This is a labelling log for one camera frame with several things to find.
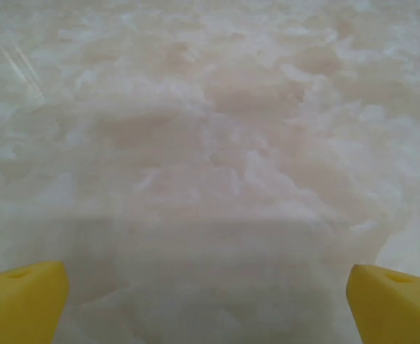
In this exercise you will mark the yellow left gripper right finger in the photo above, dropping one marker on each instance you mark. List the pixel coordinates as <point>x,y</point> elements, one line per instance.
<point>396,311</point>

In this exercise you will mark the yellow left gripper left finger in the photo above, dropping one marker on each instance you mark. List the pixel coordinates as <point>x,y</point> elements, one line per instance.
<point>20,308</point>

